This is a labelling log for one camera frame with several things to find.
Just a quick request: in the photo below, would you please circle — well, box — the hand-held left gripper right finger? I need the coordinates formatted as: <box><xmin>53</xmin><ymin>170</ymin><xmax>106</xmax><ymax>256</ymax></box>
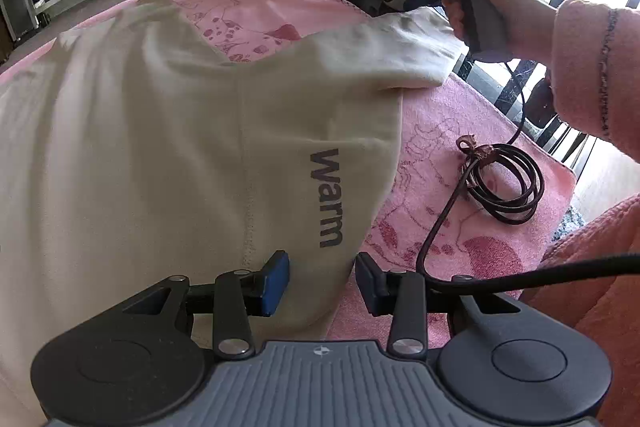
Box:
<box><xmin>355</xmin><ymin>252</ymin><xmax>521</xmax><ymax>360</ymax></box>

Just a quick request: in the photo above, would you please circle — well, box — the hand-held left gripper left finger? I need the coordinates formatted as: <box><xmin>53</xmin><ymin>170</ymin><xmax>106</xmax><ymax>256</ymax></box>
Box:
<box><xmin>122</xmin><ymin>251</ymin><xmax>291</xmax><ymax>360</ymax></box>

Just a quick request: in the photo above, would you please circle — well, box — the beige t-shirt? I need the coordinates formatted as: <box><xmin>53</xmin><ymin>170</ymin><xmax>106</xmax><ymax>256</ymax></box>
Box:
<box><xmin>0</xmin><ymin>0</ymin><xmax>463</xmax><ymax>427</ymax></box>

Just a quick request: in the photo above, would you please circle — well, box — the person's right hand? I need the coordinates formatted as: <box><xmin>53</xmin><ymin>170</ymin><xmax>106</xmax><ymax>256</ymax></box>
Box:
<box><xmin>442</xmin><ymin>0</ymin><xmax>559</xmax><ymax>64</ymax></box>

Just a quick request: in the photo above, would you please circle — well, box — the pink printed blanket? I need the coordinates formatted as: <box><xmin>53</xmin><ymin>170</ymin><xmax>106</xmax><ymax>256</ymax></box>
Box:
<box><xmin>0</xmin><ymin>0</ymin><xmax>578</xmax><ymax>343</ymax></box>

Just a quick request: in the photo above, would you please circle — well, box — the black cable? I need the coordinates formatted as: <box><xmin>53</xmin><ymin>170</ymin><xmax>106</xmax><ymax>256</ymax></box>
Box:
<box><xmin>415</xmin><ymin>59</ymin><xmax>640</xmax><ymax>295</ymax></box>

